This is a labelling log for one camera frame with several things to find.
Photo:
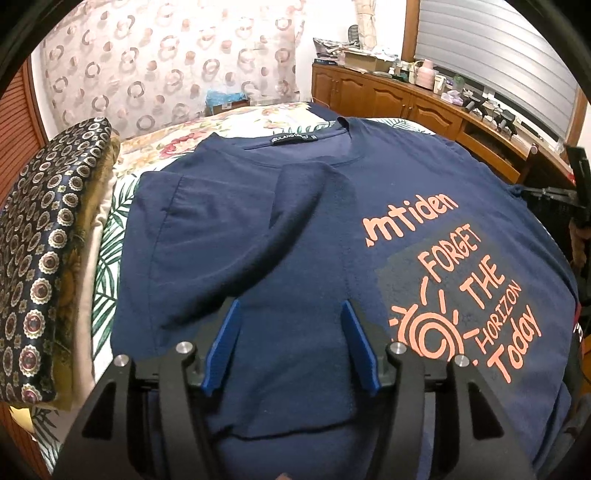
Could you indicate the dark medallion patterned cushion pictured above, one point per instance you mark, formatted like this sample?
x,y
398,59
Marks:
x,y
46,230

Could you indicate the black desk device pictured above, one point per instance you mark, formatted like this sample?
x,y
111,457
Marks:
x,y
496,115

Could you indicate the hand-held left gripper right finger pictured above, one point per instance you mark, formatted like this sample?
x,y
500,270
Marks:
x,y
362,350

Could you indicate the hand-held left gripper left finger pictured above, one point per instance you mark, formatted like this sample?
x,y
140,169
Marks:
x,y
224,350

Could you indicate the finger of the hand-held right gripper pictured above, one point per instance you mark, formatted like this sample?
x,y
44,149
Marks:
x,y
549,199

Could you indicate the blue plastic bag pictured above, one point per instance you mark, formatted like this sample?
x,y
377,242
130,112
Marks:
x,y
226,99

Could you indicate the tied beige curtain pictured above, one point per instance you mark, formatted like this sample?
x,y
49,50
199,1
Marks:
x,y
371,23

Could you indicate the navy printed t-shirt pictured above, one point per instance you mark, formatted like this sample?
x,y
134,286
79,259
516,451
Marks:
x,y
300,230

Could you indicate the grey window blind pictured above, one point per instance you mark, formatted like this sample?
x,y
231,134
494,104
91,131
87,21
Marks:
x,y
485,55

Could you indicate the patterned fabric bag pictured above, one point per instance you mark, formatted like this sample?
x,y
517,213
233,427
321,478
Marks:
x,y
330,46

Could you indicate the cardboard box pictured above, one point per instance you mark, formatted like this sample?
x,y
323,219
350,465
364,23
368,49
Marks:
x,y
367,60

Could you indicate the floral leaf bed sheet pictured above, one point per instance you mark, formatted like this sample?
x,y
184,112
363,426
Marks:
x,y
115,207

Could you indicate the wooden cabinet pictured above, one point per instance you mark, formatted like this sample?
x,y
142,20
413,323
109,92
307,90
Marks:
x,y
369,97

